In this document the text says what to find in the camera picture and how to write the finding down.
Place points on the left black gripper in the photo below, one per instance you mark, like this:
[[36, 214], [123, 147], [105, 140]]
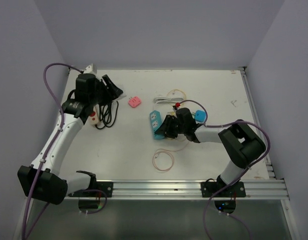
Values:
[[114, 91]]

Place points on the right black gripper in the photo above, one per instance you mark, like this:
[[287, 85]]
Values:
[[165, 129]]

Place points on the teal USB power strip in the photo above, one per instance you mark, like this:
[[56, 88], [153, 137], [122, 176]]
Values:
[[156, 121]]

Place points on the pink plug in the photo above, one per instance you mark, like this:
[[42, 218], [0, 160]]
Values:
[[134, 102]]

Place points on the blue adapter plug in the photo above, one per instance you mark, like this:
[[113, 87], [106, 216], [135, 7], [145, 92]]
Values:
[[200, 116]]

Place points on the beige power strip red sockets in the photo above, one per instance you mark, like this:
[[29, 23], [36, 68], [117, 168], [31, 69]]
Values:
[[94, 118]]

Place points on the white power strip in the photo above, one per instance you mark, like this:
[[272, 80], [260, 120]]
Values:
[[123, 95]]

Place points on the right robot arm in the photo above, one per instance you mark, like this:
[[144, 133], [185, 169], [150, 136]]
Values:
[[243, 146]]

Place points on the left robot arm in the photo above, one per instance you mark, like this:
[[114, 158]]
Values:
[[40, 180]]

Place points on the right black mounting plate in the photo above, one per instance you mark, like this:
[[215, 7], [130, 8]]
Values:
[[210, 187]]

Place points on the black mounting plate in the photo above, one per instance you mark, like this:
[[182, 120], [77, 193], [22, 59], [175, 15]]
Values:
[[101, 188], [210, 187]]

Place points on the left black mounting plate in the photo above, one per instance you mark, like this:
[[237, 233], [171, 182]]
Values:
[[101, 188]]

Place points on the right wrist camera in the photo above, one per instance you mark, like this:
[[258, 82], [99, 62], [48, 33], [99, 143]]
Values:
[[176, 106]]

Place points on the aluminium front rail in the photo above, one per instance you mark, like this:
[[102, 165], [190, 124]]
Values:
[[192, 190]]

